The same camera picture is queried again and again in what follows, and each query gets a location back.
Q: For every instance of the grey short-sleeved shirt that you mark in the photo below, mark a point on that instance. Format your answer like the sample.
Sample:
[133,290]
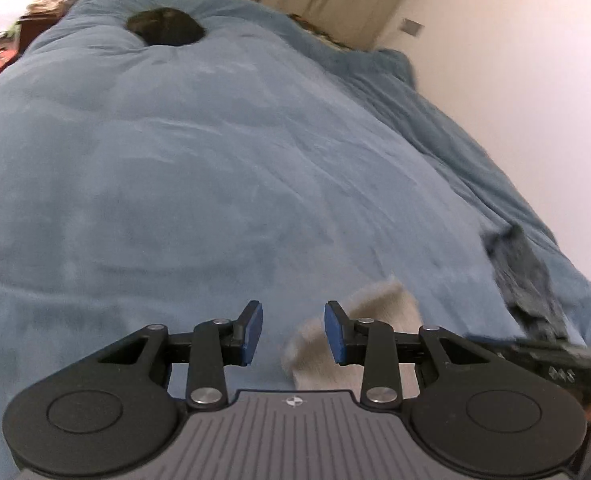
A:
[375,300]

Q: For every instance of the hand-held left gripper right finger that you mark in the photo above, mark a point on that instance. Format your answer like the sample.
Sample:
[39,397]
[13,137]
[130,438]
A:
[333,335]

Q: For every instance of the pile of pale cloths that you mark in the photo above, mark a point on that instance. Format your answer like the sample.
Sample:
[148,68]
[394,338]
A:
[50,5]

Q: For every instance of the wall outlet plate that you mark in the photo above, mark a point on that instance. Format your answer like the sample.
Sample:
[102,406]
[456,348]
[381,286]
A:
[412,27]

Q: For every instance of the blue fleece blanket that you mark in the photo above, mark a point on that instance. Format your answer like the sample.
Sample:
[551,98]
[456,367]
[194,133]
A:
[200,185]

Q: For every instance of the blue denim garment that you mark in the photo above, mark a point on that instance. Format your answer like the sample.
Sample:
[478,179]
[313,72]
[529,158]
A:
[525,280]

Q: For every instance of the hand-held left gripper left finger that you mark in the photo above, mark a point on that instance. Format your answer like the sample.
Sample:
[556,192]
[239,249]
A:
[253,332]

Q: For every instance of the black cloth bundle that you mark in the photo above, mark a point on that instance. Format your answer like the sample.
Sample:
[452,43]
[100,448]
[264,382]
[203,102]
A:
[165,27]

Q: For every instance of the dark patterned cloth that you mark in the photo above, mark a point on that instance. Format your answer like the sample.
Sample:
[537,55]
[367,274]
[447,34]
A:
[320,32]

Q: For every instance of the wooden nightstand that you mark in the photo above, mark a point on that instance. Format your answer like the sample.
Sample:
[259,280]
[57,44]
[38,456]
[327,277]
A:
[35,30]

